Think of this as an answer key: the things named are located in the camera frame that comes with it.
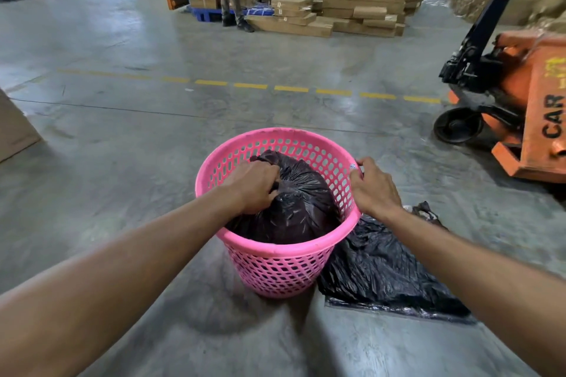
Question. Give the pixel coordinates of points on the person's left forearm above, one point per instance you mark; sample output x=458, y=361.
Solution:
x=110, y=275

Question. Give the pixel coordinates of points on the person's right forearm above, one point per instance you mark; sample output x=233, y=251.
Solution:
x=477, y=275

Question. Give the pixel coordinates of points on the person's right hand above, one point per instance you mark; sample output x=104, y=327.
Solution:
x=375, y=193

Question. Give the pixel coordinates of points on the black garbage bag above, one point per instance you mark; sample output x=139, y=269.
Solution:
x=384, y=270
x=292, y=204

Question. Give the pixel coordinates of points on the person's left fingers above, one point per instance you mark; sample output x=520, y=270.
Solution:
x=272, y=189

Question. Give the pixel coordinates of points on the blue plastic pallet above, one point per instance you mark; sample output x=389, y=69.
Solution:
x=212, y=13

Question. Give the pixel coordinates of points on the orange pallet jack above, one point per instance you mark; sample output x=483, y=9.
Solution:
x=521, y=94

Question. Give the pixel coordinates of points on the flat black garbage bag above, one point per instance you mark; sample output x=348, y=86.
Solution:
x=384, y=270

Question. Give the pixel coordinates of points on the person's left hand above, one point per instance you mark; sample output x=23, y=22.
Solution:
x=250, y=186

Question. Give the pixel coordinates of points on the pink plastic perforated basket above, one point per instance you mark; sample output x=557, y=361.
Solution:
x=283, y=257

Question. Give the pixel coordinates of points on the pile of flat cardboard boxes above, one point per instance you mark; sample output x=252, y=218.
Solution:
x=345, y=10

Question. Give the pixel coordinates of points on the person's right thumb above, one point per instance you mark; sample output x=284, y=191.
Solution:
x=356, y=184

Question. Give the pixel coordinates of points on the large brown cardboard box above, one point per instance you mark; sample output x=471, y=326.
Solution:
x=13, y=129

